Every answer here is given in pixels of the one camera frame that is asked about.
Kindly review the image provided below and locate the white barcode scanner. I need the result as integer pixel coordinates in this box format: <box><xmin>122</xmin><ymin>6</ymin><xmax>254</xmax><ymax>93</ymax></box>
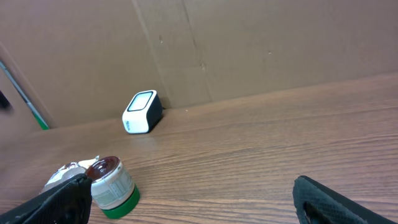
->
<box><xmin>122</xmin><ymin>90</ymin><xmax>163</xmax><ymax>134</ymax></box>

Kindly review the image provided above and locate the beige snack bag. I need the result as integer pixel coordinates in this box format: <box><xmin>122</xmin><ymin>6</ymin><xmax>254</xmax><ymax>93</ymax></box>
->
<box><xmin>40</xmin><ymin>156</ymin><xmax>100</xmax><ymax>194</ymax></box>

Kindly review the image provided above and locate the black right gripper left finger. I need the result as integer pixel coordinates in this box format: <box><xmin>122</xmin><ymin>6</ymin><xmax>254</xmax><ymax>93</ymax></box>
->
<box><xmin>1</xmin><ymin>174</ymin><xmax>93</xmax><ymax>224</ymax></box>

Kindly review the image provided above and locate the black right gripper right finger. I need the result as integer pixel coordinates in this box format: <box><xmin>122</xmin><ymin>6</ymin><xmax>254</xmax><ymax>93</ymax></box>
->
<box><xmin>292</xmin><ymin>175</ymin><xmax>395</xmax><ymax>224</ymax></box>

